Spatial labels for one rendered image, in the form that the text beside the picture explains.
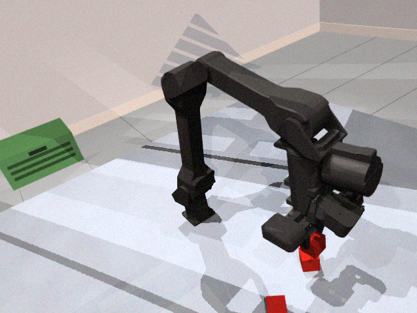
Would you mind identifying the red cube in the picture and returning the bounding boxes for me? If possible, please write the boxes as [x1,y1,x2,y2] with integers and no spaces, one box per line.
[300,231,326,259]
[298,248,320,272]
[266,295,287,313]

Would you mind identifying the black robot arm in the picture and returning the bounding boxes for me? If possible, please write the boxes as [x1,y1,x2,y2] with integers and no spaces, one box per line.
[161,51,383,238]

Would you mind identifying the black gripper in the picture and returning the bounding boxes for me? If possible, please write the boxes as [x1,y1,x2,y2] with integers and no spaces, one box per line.
[261,176,327,252]

